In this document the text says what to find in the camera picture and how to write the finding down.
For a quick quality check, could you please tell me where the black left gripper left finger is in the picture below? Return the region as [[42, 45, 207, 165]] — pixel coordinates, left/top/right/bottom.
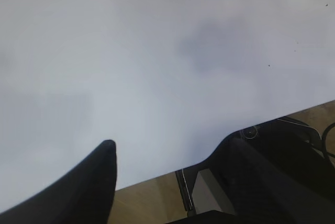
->
[[1, 140, 117, 223]]

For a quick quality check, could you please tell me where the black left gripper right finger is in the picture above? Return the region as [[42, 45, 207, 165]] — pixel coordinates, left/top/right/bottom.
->
[[206, 131, 334, 223]]

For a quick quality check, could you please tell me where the black equipment under table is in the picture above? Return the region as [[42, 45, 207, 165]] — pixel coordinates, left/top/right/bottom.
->
[[176, 117, 334, 223]]

